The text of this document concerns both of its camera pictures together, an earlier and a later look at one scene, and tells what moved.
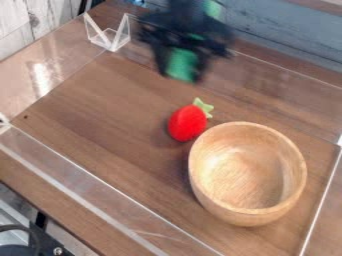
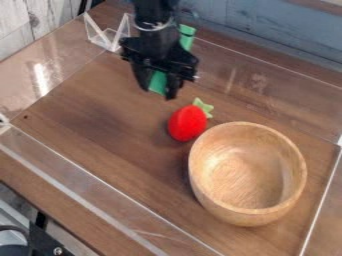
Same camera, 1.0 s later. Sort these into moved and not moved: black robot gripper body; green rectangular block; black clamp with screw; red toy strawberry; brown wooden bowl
Moved: green rectangular block; black robot gripper body
Not moved: black clamp with screw; red toy strawberry; brown wooden bowl
